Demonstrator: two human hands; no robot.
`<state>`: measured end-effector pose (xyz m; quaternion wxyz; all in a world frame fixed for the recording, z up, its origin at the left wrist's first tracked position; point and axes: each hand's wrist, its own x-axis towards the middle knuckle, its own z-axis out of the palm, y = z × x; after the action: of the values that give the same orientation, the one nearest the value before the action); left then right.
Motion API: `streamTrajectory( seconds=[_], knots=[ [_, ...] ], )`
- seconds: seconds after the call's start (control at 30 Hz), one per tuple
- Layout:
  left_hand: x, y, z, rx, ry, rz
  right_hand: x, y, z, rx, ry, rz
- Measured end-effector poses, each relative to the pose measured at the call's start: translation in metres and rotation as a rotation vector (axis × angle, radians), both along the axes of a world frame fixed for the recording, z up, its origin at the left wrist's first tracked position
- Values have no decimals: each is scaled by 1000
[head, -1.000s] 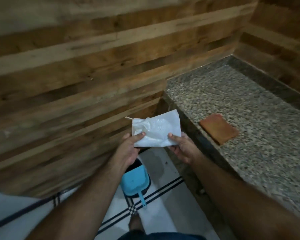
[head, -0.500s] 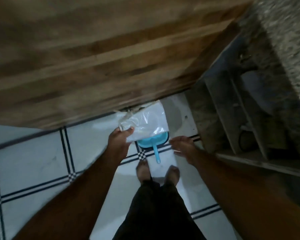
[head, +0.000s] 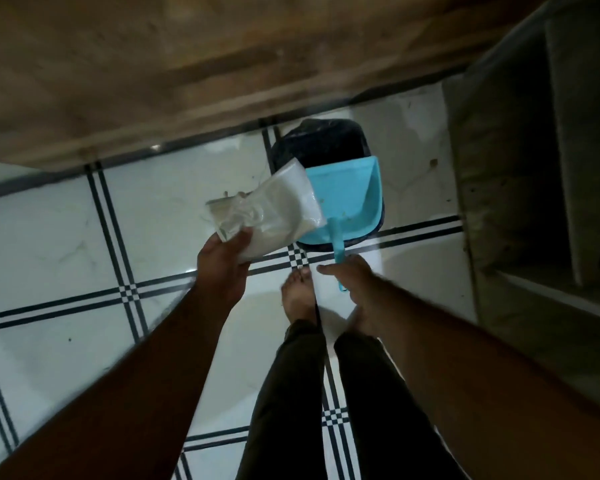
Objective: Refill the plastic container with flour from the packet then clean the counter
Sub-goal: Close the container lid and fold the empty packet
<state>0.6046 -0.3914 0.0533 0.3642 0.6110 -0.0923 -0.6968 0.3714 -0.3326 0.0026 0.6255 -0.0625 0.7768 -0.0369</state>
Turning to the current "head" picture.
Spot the person's left foot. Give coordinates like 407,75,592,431
281,267,319,325

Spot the person's left hand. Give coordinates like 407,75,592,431
195,227,254,315

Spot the person's right forearm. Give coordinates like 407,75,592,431
362,277,600,480

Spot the grey cabinet door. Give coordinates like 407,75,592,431
442,24,576,275

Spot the person's left forearm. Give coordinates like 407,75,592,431
0,289,231,480

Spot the black trash bin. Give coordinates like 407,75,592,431
272,118,387,237

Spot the white plastic flour bag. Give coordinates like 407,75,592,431
205,158,327,263

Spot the person's right hand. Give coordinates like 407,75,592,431
315,254,383,337

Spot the blue plastic dustpan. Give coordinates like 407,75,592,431
295,155,384,293

